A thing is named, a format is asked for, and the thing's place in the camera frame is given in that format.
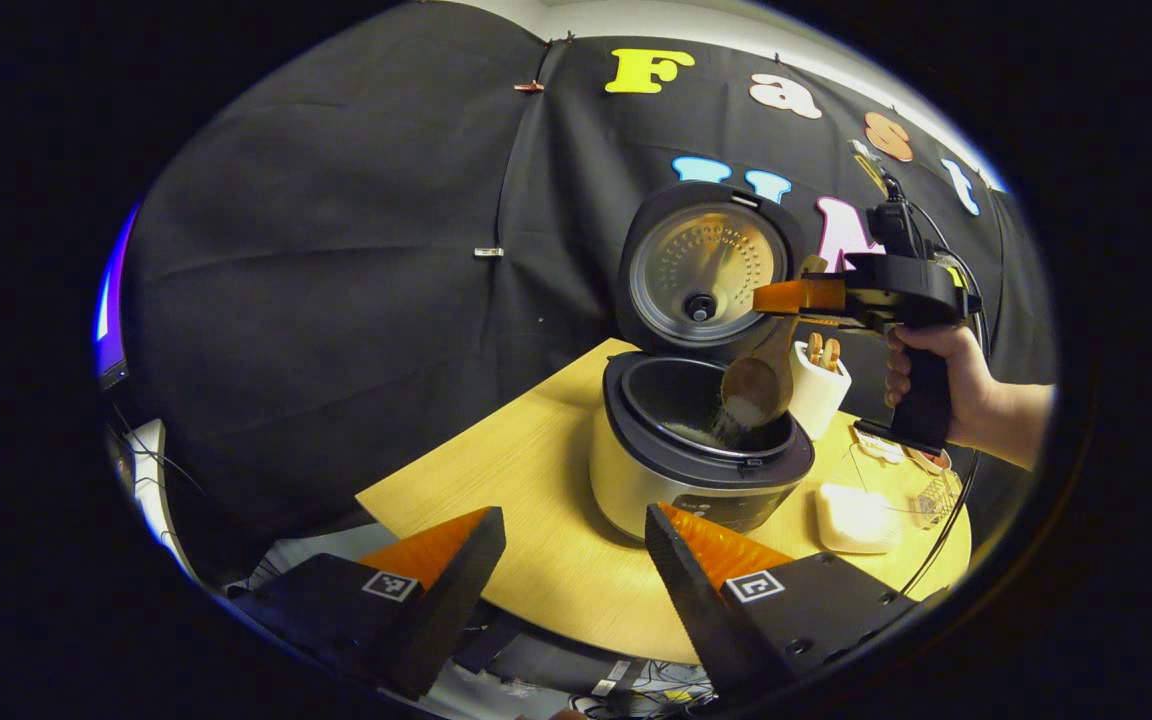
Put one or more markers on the white divided bean dish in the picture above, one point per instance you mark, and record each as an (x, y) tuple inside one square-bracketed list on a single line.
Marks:
[(876, 448)]

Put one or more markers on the dark grey rice cooker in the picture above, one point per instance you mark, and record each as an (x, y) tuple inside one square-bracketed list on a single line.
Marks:
[(636, 480)]

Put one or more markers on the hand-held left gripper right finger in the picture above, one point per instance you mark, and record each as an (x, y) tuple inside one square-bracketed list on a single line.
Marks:
[(696, 610)]

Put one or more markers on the white toaster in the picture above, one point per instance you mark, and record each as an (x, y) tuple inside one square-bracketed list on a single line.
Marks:
[(821, 400)]

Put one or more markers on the white round plate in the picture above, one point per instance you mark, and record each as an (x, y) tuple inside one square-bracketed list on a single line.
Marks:
[(928, 460)]

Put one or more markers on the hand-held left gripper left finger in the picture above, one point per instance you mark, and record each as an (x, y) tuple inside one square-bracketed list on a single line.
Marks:
[(446, 610)]

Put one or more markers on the spoonful of white rice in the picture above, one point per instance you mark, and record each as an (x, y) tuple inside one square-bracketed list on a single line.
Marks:
[(741, 412)]

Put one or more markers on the toast bread slice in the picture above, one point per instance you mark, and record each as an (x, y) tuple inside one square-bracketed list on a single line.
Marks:
[(816, 350), (832, 354)]

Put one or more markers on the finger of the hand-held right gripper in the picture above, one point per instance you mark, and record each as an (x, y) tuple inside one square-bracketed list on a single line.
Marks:
[(796, 297)]

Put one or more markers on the clear plastic container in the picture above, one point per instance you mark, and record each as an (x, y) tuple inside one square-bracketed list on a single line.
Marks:
[(881, 470)]

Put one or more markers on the white rice pile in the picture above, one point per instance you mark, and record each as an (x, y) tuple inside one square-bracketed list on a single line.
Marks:
[(856, 520)]

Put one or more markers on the wooden spoon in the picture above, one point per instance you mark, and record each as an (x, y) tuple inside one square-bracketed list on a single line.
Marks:
[(771, 375)]

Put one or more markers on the black backdrop cloth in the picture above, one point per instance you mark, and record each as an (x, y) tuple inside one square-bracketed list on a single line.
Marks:
[(336, 300)]

